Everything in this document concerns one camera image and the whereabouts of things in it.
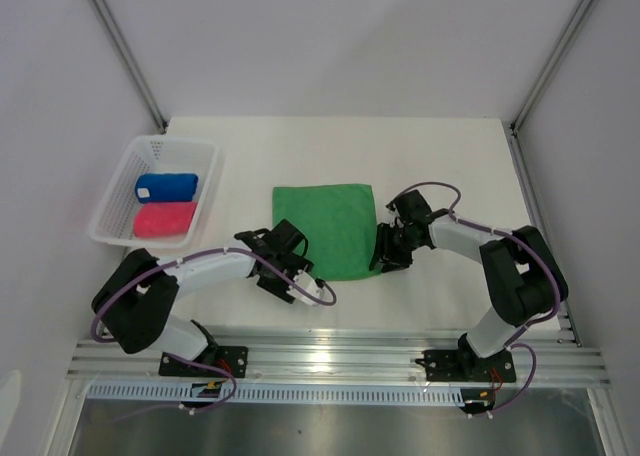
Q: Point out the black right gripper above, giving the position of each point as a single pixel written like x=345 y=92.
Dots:
x=384 y=255

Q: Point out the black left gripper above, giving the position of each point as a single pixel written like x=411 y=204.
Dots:
x=280 y=290

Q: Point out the green towel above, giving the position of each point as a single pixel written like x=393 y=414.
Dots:
x=339 y=221

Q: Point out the red towel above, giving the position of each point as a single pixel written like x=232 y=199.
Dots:
x=165 y=219

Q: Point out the blue towel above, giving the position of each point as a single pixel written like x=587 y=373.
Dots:
x=166 y=187

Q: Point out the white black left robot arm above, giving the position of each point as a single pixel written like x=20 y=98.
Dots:
x=134 y=307

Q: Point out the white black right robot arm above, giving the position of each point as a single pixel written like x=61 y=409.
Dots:
x=525 y=284

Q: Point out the white perforated plastic basket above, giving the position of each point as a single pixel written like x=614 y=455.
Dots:
x=112 y=222

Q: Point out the aluminium front rail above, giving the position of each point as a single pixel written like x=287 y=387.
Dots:
x=361 y=357

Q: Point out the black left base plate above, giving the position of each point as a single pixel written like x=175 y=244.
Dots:
x=214 y=362

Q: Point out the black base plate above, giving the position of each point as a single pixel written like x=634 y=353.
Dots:
x=464 y=366
x=214 y=362

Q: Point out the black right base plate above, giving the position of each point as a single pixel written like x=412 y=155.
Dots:
x=464 y=366

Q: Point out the white slotted cable duct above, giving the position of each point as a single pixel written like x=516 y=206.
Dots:
x=277 y=393

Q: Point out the aluminium right side rail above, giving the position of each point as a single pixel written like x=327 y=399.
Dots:
x=563 y=315

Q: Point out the aluminium right frame post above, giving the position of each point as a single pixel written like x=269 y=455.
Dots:
x=576 y=22

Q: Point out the aluminium frame post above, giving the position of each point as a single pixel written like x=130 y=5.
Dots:
x=576 y=22
x=129 y=63

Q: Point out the aluminium left frame post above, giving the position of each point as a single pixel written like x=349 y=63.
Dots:
x=129 y=63

